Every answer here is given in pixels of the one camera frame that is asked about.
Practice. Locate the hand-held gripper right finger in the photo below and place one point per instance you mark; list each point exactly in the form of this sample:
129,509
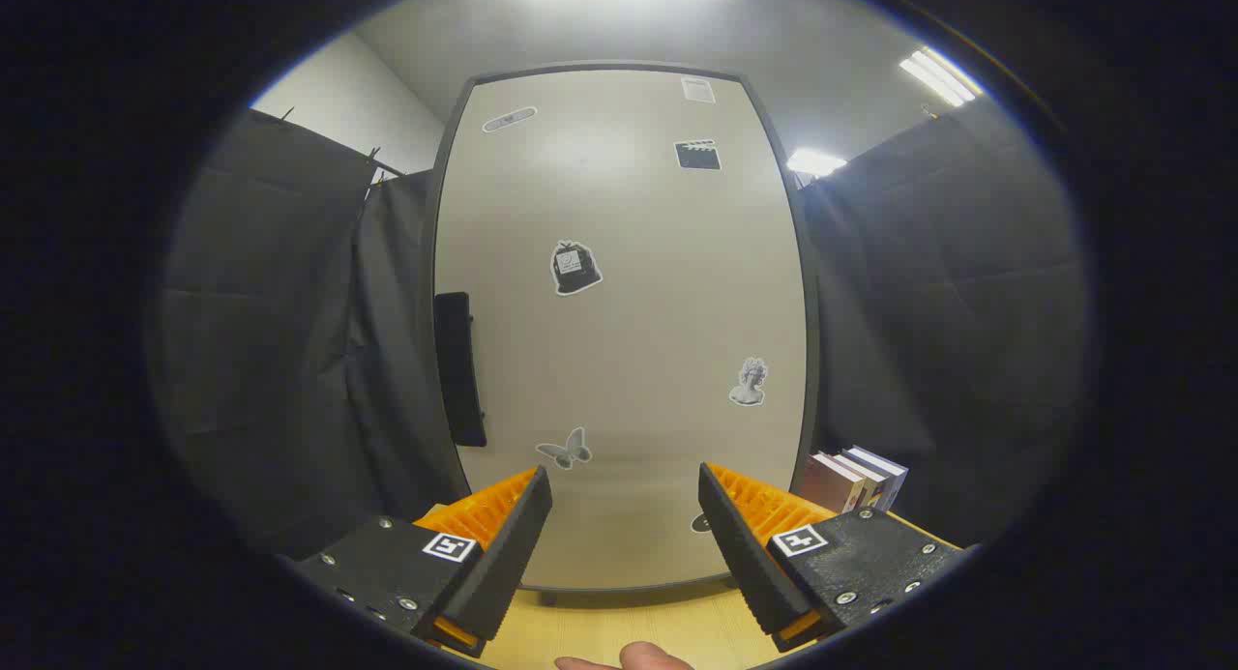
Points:
740,554

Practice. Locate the beige cabinet door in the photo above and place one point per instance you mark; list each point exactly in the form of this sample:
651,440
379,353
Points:
629,312

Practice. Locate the black backdrop cloth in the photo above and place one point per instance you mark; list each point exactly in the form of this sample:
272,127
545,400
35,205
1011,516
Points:
271,361
948,312

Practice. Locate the grey spine book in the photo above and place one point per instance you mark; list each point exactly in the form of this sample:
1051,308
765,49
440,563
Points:
866,477

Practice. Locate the blue spine book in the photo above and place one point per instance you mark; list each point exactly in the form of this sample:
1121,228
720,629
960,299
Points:
885,469

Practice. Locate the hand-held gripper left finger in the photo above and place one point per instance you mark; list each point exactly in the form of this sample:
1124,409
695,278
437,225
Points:
513,554

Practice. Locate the striped ceiling light panel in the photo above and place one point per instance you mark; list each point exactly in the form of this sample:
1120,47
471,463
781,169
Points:
938,75

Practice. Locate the small ceiling light panel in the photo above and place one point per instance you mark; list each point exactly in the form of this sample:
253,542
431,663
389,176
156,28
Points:
814,161

